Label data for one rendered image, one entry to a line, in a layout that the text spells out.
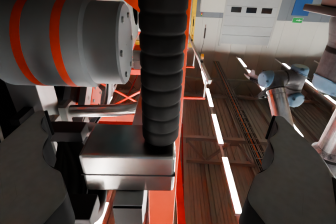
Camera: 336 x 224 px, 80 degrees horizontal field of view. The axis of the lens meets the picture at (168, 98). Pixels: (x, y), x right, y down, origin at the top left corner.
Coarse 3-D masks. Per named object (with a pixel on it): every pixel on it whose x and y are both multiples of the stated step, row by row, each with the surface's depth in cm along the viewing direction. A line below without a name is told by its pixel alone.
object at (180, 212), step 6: (132, 48) 932; (132, 72) 668; (138, 72) 669; (102, 84) 694; (114, 90) 706; (126, 96) 718; (120, 102) 730; (180, 168) 335; (180, 174) 324; (180, 180) 314; (180, 186) 305; (180, 192) 296; (180, 198) 288; (180, 204) 280; (180, 210) 272; (180, 216) 265; (180, 222) 258
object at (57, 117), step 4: (52, 116) 37; (56, 116) 37; (52, 120) 36; (56, 120) 37; (60, 120) 38; (88, 124) 36; (92, 124) 36; (88, 128) 36; (88, 132) 36; (52, 144) 38; (56, 144) 39; (56, 148) 39
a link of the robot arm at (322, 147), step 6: (330, 120) 76; (330, 126) 76; (324, 132) 79; (330, 132) 76; (324, 138) 78; (330, 138) 76; (312, 144) 85; (318, 144) 82; (324, 144) 79; (330, 144) 77; (318, 150) 81; (324, 150) 79; (330, 150) 77; (324, 156) 79; (330, 156) 78; (330, 162) 78; (330, 168) 79
